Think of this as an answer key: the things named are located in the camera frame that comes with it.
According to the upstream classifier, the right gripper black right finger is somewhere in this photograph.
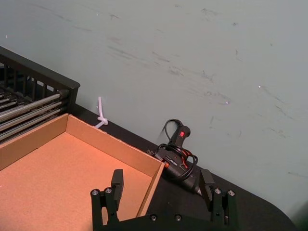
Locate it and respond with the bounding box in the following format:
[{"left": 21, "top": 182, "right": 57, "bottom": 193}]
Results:
[{"left": 199, "top": 169, "right": 239, "bottom": 227}]

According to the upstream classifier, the shallow brown cardboard tray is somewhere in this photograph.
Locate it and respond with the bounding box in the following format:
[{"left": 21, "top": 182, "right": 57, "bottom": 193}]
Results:
[{"left": 0, "top": 113, "right": 167, "bottom": 231}]

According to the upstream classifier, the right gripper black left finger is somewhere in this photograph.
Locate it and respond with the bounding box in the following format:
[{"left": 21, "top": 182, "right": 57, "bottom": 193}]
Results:
[{"left": 90, "top": 169, "right": 124, "bottom": 227}]

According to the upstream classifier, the black rack with steel bars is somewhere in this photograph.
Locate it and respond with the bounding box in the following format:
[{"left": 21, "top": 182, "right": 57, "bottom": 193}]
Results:
[{"left": 0, "top": 46, "right": 81, "bottom": 145}]

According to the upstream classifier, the black corded tool red switch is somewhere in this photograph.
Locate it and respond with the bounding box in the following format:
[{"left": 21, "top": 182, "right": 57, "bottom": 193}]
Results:
[{"left": 146, "top": 119, "right": 205, "bottom": 196}]

